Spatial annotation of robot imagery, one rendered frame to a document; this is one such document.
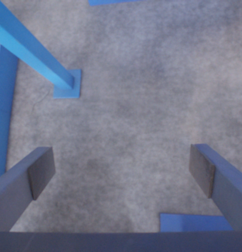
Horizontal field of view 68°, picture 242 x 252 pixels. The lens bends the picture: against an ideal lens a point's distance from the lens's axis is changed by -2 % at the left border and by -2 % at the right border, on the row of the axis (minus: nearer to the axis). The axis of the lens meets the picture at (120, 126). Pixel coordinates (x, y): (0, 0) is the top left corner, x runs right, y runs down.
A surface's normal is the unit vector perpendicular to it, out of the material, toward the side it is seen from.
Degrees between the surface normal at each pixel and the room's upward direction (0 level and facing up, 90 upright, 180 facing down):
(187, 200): 0
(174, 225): 0
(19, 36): 90
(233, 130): 0
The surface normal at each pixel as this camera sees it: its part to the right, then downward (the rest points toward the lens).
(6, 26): 0.99, 0.00
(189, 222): -0.15, -0.15
